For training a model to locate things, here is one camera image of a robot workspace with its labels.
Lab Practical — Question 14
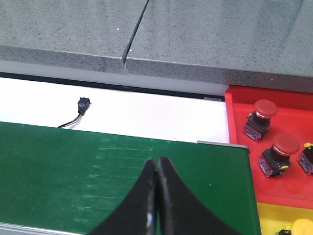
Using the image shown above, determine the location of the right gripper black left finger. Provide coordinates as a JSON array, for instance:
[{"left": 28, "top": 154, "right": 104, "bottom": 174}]
[{"left": 89, "top": 160, "right": 157, "bottom": 235}]

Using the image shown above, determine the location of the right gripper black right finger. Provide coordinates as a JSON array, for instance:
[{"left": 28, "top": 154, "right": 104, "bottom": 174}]
[{"left": 156, "top": 157, "right": 239, "bottom": 235}]

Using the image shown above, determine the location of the red mushroom push button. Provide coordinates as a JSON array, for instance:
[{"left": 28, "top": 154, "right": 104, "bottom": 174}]
[{"left": 243, "top": 99, "right": 278, "bottom": 142}]

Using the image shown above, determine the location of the yellow mushroom push button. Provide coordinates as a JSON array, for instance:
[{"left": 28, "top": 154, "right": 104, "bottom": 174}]
[{"left": 275, "top": 218, "right": 313, "bottom": 235}]

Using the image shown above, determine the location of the green conveyor belt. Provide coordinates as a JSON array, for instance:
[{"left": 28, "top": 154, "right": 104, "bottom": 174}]
[{"left": 0, "top": 122, "right": 261, "bottom": 235}]

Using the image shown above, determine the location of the yellow tray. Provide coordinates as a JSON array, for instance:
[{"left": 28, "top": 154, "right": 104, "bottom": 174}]
[{"left": 257, "top": 203, "right": 313, "bottom": 235}]

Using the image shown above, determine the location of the red push button front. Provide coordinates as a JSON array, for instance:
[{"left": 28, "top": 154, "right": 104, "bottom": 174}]
[{"left": 257, "top": 133, "right": 300, "bottom": 178}]

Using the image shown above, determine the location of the black sensor connector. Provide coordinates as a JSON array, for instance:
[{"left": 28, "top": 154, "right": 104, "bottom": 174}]
[{"left": 78, "top": 97, "right": 90, "bottom": 116}]

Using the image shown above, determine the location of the red push button middle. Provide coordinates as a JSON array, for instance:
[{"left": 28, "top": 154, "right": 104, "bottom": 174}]
[{"left": 297, "top": 142, "right": 313, "bottom": 175}]

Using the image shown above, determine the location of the red box at right edge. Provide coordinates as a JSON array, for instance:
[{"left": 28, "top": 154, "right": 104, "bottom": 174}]
[{"left": 225, "top": 86, "right": 313, "bottom": 209}]

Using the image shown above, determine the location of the grey stone countertop slab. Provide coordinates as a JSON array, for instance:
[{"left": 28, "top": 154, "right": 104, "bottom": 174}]
[{"left": 0, "top": 0, "right": 147, "bottom": 73}]

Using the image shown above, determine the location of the right grey stone slab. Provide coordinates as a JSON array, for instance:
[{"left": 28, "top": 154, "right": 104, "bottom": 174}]
[{"left": 126, "top": 0, "right": 313, "bottom": 93}]

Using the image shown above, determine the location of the black red sensor cable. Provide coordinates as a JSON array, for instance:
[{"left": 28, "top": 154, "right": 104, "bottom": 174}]
[{"left": 57, "top": 113, "right": 84, "bottom": 129}]

